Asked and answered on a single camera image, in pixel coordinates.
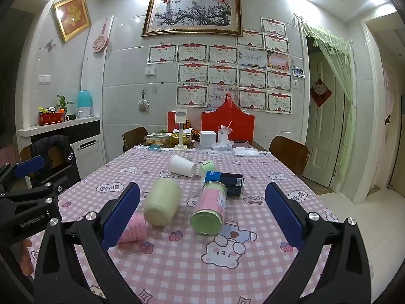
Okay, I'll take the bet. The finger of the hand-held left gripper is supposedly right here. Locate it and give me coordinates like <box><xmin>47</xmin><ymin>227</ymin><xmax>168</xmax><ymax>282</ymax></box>
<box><xmin>0</xmin><ymin>180</ymin><xmax>64</xmax><ymax>210</ymax></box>
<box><xmin>0</xmin><ymin>155</ymin><xmax>45</xmax><ymax>194</ymax></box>

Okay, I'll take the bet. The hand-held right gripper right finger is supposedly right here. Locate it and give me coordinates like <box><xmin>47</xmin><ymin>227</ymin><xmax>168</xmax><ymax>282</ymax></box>
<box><xmin>265</xmin><ymin>182</ymin><xmax>371</xmax><ymax>304</ymax></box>

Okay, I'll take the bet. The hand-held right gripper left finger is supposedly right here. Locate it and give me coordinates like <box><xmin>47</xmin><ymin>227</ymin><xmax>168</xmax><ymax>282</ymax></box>
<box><xmin>34</xmin><ymin>182</ymin><xmax>141</xmax><ymax>304</ymax></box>

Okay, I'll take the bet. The pink cup with green base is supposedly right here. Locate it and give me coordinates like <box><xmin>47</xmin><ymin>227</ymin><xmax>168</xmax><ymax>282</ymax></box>
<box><xmin>190</xmin><ymin>180</ymin><xmax>228</xmax><ymax>235</ymax></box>

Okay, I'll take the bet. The plain pink cup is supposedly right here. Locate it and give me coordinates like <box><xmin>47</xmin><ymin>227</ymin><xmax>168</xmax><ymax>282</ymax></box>
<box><xmin>118</xmin><ymin>212</ymin><xmax>149</xmax><ymax>244</ymax></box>

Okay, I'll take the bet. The cream cup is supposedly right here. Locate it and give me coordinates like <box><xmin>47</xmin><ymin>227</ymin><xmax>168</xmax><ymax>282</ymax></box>
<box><xmin>143</xmin><ymin>177</ymin><xmax>182</xmax><ymax>227</ymax></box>

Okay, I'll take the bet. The white paper cup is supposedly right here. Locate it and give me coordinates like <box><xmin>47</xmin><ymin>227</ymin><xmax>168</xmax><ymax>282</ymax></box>
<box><xmin>168</xmin><ymin>155</ymin><xmax>197</xmax><ymax>178</ymax></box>

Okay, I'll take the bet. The small green cup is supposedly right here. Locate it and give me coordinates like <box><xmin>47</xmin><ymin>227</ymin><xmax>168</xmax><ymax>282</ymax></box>
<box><xmin>200</xmin><ymin>160</ymin><xmax>217</xmax><ymax>176</ymax></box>

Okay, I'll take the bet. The white cup with straws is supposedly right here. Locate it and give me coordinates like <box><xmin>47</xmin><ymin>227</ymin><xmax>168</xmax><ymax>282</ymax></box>
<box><xmin>217</xmin><ymin>121</ymin><xmax>234</xmax><ymax>144</ymax></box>

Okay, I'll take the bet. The person's left hand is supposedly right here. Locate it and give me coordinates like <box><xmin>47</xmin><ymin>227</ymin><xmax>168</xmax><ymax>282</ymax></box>
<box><xmin>18</xmin><ymin>237</ymin><xmax>35</xmax><ymax>277</ymax></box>

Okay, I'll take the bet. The black jacket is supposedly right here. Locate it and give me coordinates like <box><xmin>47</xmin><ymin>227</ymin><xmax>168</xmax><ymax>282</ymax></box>
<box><xmin>29</xmin><ymin>135</ymin><xmax>81</xmax><ymax>191</ymax></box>

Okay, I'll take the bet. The red box with gold print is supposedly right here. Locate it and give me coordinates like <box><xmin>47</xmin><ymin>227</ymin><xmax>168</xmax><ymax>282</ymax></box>
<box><xmin>38</xmin><ymin>113</ymin><xmax>65</xmax><ymax>125</ymax></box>

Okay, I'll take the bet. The pink checked bear tablecloth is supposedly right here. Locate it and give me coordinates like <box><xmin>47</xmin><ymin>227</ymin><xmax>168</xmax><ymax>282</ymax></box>
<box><xmin>32</xmin><ymin>144</ymin><xmax>344</xmax><ymax>304</ymax></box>

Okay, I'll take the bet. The white cabinet counter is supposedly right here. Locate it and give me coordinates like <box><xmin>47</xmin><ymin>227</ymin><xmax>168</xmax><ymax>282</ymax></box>
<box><xmin>18</xmin><ymin>116</ymin><xmax>102</xmax><ymax>181</ymax></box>

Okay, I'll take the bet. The brown wooden chair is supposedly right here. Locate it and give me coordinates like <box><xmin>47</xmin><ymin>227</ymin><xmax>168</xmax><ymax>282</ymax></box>
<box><xmin>269</xmin><ymin>136</ymin><xmax>310</xmax><ymax>178</ymax></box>
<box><xmin>122</xmin><ymin>127</ymin><xmax>150</xmax><ymax>153</ymax></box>

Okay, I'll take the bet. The dark blue can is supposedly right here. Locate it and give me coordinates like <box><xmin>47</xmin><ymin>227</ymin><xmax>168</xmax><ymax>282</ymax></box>
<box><xmin>204</xmin><ymin>170</ymin><xmax>246</xmax><ymax>198</ymax></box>

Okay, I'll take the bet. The potted green plant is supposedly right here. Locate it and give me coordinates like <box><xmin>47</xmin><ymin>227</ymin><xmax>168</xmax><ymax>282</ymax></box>
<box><xmin>54</xmin><ymin>95</ymin><xmax>75</xmax><ymax>113</ymax></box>

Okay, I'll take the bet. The white plastic bag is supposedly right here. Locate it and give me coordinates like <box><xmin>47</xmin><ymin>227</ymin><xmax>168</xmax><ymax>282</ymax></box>
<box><xmin>233</xmin><ymin>147</ymin><xmax>261</xmax><ymax>158</ymax></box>

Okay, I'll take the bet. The blue and white humidifier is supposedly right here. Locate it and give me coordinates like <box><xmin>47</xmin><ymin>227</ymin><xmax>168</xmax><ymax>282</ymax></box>
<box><xmin>77</xmin><ymin>90</ymin><xmax>94</xmax><ymax>118</ymax></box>

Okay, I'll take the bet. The clear food tray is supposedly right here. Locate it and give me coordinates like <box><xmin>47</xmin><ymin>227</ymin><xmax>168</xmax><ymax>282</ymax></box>
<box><xmin>144</xmin><ymin>133</ymin><xmax>170</xmax><ymax>146</ymax></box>

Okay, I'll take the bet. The white door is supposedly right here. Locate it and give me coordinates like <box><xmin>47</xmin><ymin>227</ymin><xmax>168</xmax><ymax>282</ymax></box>
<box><xmin>308</xmin><ymin>47</ymin><xmax>345</xmax><ymax>188</ymax></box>

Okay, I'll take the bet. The red gift bag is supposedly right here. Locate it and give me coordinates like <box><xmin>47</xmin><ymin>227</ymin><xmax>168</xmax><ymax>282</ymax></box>
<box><xmin>201</xmin><ymin>98</ymin><xmax>255</xmax><ymax>143</ymax></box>

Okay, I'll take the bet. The white square box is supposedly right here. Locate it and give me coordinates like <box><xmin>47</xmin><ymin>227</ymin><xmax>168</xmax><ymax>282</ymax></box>
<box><xmin>200</xmin><ymin>131</ymin><xmax>217</xmax><ymax>148</ymax></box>

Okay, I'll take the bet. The white stand device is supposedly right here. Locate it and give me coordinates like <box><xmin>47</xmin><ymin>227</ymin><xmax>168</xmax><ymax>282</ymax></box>
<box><xmin>173</xmin><ymin>108</ymin><xmax>189</xmax><ymax>151</ymax></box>

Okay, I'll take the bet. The hanging grey pouch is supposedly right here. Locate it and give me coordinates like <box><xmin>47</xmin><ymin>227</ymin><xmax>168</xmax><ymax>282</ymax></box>
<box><xmin>138</xmin><ymin>90</ymin><xmax>150</xmax><ymax>113</ymax></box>

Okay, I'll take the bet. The red diamond door decoration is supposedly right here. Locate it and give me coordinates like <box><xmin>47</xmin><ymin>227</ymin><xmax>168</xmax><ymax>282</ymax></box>
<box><xmin>309</xmin><ymin>79</ymin><xmax>333</xmax><ymax>107</ymax></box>

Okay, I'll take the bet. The green door curtain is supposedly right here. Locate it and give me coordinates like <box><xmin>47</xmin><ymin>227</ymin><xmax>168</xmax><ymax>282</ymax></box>
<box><xmin>300</xmin><ymin>19</ymin><xmax>357</xmax><ymax>179</ymax></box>

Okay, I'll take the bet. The gold framed picture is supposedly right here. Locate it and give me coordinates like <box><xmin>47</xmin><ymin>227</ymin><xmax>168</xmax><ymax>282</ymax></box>
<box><xmin>52</xmin><ymin>0</ymin><xmax>92</xmax><ymax>43</ymax></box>

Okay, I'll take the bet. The group of award certificates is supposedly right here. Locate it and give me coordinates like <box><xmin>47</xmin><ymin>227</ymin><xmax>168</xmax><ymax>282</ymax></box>
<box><xmin>146</xmin><ymin>17</ymin><xmax>293</xmax><ymax>115</ymax></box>

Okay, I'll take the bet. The framed plum blossom painting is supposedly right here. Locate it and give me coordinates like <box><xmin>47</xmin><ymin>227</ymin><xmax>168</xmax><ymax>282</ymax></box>
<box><xmin>141</xmin><ymin>0</ymin><xmax>242</xmax><ymax>37</ymax></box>

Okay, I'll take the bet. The pink paddle wall decoration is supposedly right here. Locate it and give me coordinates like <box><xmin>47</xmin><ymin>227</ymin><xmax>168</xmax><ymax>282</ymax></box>
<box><xmin>92</xmin><ymin>16</ymin><xmax>114</xmax><ymax>54</ymax></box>

